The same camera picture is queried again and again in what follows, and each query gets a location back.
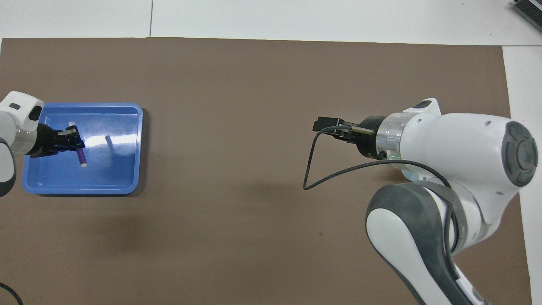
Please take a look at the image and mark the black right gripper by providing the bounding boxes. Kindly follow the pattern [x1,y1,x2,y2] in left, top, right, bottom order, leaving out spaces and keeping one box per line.
[312,115,384,161]

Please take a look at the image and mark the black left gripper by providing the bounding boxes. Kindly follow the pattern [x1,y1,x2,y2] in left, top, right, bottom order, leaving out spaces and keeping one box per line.
[28,122,86,158]

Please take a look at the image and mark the purple highlighter pen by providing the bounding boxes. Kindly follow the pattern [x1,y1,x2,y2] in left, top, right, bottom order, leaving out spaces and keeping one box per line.
[67,121,88,168]

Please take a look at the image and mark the blue plastic tray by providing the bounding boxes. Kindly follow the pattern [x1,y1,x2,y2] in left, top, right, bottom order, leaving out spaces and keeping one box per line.
[21,103,144,195]

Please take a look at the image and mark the brown table mat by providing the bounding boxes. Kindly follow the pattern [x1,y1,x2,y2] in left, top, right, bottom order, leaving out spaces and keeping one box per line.
[0,37,532,305]

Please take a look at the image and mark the grey keyboard device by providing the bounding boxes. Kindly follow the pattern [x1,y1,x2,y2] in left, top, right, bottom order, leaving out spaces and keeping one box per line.
[512,0,542,31]

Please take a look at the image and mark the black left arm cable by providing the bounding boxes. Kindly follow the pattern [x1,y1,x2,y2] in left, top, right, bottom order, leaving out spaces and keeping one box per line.
[0,283,24,305]

